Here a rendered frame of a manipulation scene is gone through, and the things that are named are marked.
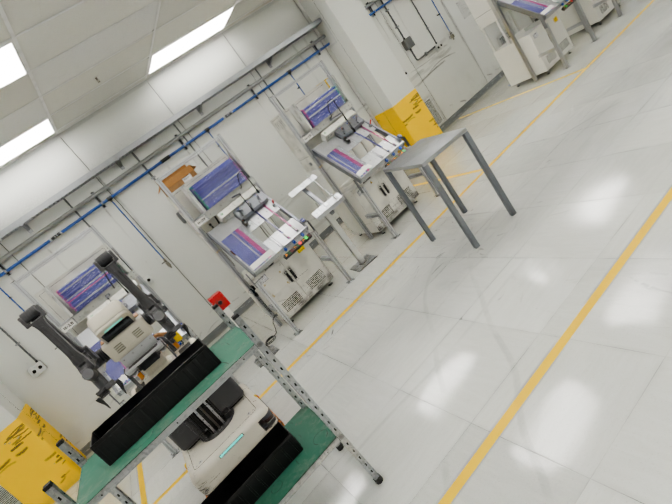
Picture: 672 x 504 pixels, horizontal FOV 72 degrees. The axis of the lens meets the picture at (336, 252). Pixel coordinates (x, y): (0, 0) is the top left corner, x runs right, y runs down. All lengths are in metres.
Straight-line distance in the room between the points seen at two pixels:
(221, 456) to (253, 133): 4.42
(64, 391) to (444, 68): 7.13
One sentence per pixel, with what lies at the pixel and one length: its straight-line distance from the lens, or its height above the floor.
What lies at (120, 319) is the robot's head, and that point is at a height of 1.28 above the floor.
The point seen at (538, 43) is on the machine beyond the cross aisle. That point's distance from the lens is 7.39.
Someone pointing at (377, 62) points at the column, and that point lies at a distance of 6.97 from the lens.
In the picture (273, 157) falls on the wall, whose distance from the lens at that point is 6.48.
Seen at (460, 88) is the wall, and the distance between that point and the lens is 8.48.
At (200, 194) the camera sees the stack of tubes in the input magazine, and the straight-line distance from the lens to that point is 4.61.
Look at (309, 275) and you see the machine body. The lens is 4.74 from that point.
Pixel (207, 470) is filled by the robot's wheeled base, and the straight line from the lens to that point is 3.19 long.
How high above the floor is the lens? 1.58
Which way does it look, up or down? 16 degrees down
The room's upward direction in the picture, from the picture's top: 37 degrees counter-clockwise
